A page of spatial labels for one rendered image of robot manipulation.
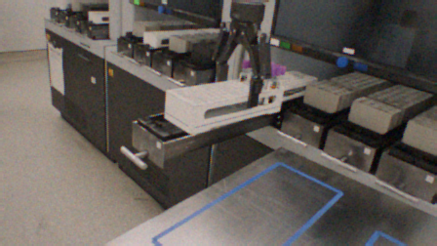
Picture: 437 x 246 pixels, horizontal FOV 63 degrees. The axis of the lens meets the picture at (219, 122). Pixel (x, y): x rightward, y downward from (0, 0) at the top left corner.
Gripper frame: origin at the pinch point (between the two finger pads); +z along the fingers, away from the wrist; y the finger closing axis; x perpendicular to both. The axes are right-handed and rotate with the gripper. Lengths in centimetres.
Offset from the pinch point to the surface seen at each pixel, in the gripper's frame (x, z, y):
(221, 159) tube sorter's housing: 25, 40, -26
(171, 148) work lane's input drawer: -15.3, 13.2, -4.1
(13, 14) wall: 47, 44, -361
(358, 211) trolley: -4.4, 9.8, 36.5
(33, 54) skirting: 62, 87, -361
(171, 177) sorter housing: 25, 64, -56
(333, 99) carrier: 33.0, 5.3, 7.8
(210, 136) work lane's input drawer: -3.1, 13.1, -4.2
